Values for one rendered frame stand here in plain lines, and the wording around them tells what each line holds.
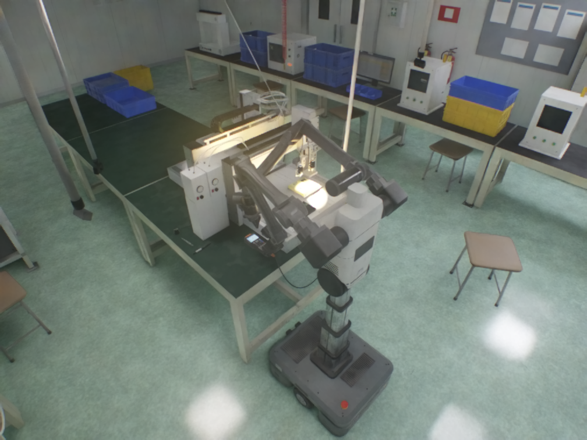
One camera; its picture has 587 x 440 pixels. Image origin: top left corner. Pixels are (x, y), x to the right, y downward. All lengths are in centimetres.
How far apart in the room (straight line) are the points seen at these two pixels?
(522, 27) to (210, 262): 478
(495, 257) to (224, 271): 198
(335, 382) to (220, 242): 112
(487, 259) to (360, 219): 172
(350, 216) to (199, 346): 176
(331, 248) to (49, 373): 235
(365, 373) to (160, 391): 134
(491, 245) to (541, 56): 316
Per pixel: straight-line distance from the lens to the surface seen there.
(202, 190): 215
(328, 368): 225
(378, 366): 235
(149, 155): 349
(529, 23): 557
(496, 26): 568
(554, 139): 405
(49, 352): 317
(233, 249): 224
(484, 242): 305
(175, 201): 275
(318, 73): 513
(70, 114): 496
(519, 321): 328
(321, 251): 123
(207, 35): 711
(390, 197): 153
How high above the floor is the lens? 228
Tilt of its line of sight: 39 degrees down
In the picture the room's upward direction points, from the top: straight up
